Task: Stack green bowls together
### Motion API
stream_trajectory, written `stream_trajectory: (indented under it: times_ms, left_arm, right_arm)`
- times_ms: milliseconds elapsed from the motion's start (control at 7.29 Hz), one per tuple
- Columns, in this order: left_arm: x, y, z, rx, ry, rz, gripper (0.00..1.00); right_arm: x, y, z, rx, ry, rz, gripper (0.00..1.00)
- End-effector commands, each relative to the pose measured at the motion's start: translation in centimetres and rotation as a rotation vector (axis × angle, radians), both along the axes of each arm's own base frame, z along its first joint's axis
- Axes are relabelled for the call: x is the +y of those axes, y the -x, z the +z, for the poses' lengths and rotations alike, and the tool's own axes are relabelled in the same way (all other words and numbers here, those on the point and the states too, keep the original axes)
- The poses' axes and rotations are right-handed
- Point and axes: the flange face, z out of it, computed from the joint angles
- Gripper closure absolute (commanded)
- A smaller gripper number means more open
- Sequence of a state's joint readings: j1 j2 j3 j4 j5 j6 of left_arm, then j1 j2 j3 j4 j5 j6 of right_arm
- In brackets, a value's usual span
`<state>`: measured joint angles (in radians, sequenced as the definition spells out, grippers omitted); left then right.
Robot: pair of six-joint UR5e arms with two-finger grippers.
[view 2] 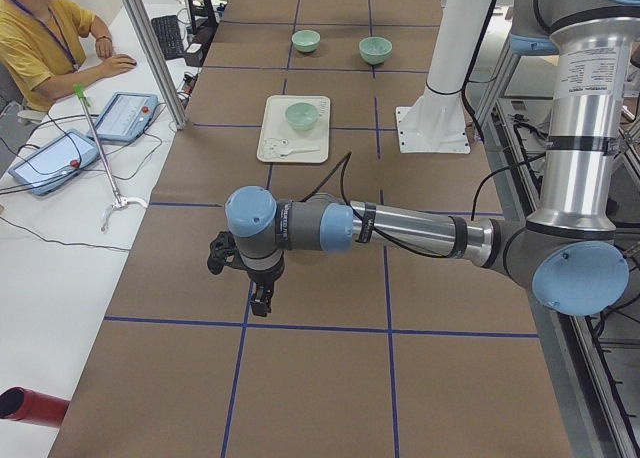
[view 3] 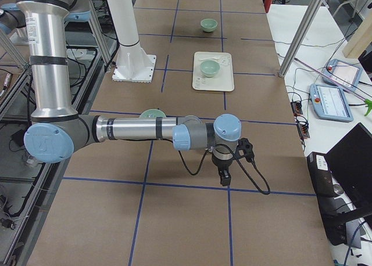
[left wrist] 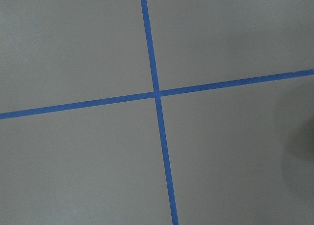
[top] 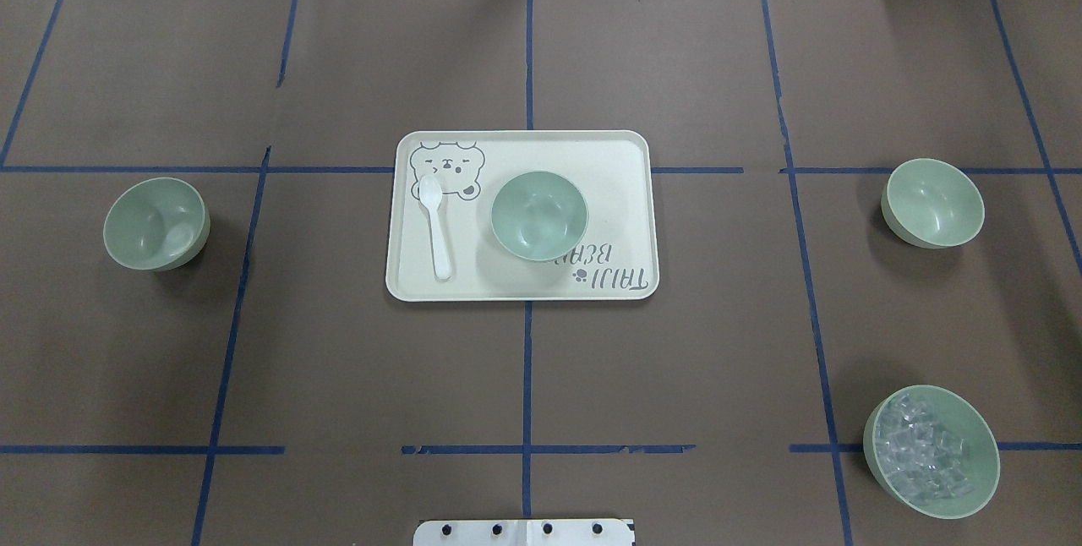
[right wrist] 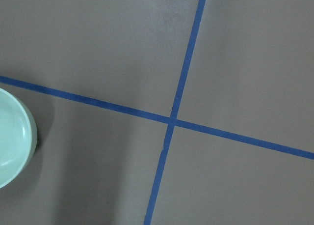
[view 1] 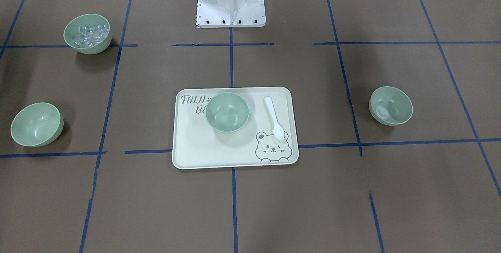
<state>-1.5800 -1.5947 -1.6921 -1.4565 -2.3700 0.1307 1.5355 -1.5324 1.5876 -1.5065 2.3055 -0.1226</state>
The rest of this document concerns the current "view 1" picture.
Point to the green bowl front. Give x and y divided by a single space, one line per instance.
38 124

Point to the green bowl on tray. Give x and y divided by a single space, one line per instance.
227 112

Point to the white plastic spoon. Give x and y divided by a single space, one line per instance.
277 129

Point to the cream bear tray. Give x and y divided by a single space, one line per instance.
197 145

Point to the green bowl with ice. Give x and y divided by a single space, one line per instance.
87 20

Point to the ice cubes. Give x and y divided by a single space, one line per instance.
88 36

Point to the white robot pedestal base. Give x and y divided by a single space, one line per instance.
230 13

